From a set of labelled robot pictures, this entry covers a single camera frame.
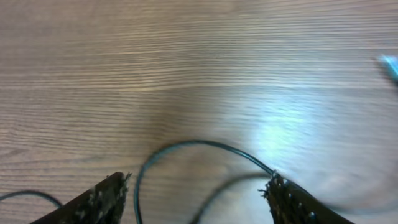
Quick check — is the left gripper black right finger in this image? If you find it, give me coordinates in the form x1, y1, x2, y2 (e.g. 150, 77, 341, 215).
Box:
262, 174, 353, 224

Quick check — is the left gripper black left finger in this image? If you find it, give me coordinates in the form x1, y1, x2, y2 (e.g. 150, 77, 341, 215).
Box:
32, 172, 131, 224

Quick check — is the thin black micro USB cable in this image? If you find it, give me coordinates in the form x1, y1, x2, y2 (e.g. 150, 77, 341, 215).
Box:
133, 139, 312, 224

